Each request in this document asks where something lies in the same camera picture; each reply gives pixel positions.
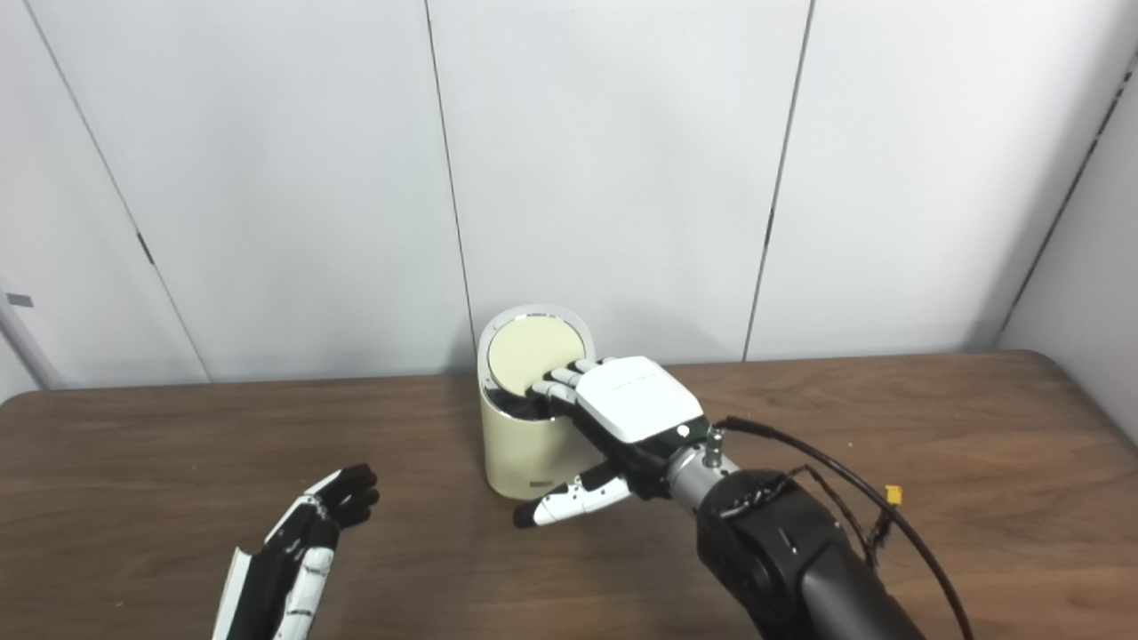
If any cream-colored bin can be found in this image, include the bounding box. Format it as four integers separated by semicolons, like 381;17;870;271
477;305;616;500

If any thin wire with yellow tag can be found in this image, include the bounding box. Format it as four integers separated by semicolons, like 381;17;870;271
782;462;904;572

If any black bin liner bag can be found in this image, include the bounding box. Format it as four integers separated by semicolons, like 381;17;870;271
485;382;570;421

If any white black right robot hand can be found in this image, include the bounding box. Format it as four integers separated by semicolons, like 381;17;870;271
513;356;712;530

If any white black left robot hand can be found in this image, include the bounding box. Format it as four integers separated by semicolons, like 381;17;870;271
212;464;381;640

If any thick black right wrist cable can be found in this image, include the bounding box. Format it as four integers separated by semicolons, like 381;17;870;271
716;415;975;640

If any round cream bin lid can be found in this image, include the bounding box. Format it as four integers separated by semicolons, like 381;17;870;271
487;317;588;395

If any white partition post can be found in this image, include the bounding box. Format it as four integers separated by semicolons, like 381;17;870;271
0;276;68;393

